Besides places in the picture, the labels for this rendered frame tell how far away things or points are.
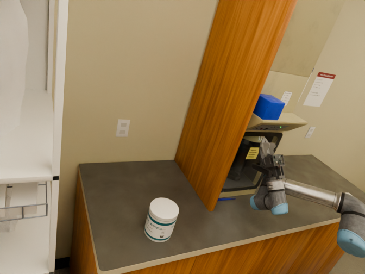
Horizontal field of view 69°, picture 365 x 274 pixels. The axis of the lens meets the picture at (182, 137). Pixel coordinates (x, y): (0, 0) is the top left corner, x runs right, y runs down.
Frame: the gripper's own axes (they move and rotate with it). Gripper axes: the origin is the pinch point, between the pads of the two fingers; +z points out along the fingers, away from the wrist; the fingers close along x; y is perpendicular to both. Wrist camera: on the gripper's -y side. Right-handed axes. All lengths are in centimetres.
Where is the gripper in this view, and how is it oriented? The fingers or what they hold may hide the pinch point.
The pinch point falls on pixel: (263, 139)
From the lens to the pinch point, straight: 138.4
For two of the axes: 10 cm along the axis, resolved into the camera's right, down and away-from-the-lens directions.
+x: -8.8, -0.1, -4.8
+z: -1.1, -9.7, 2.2
